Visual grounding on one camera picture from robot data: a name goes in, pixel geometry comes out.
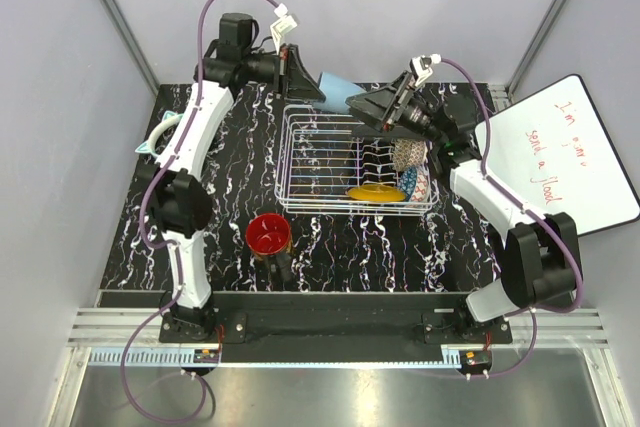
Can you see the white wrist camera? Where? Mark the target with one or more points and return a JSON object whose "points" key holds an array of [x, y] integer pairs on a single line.
{"points": [[285, 22], [422, 68]]}

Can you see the teal cat-ear headphones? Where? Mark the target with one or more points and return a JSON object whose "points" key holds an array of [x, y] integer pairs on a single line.
{"points": [[148, 147]]}

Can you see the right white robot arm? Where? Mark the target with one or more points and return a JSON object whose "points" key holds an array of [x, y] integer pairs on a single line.
{"points": [[537, 252]]}

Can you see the yellow brown-rimmed bowl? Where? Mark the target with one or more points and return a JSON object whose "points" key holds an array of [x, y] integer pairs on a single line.
{"points": [[376, 192]]}

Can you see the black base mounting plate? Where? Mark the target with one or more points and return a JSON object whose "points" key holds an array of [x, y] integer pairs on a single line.
{"points": [[432, 318]]}

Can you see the black floral square plate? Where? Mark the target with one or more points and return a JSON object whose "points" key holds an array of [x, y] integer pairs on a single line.
{"points": [[399, 132]]}

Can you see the white wire dish rack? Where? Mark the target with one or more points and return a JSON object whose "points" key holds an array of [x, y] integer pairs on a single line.
{"points": [[322, 157]]}

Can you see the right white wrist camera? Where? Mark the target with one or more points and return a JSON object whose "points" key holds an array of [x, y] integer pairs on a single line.
{"points": [[422, 68]]}

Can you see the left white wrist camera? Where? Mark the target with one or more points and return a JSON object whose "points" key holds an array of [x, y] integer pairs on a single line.
{"points": [[285, 22]]}

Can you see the blue patterned bowl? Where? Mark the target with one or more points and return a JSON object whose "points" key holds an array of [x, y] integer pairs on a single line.
{"points": [[414, 183]]}

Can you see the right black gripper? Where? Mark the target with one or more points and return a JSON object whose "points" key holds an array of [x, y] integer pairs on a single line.
{"points": [[377, 108]]}

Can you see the red black mug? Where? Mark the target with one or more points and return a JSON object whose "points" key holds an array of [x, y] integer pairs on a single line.
{"points": [[269, 238]]}

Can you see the light blue cup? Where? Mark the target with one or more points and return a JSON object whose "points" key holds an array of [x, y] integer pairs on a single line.
{"points": [[336, 90]]}

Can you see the white whiteboard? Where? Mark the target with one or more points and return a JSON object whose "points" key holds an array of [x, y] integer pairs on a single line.
{"points": [[553, 150]]}

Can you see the red patterned white bowl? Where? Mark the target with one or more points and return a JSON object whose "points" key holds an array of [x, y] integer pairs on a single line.
{"points": [[408, 153]]}

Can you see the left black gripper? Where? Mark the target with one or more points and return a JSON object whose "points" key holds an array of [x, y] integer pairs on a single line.
{"points": [[291, 78]]}

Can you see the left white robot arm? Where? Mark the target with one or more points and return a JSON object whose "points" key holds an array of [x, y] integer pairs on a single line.
{"points": [[175, 198]]}

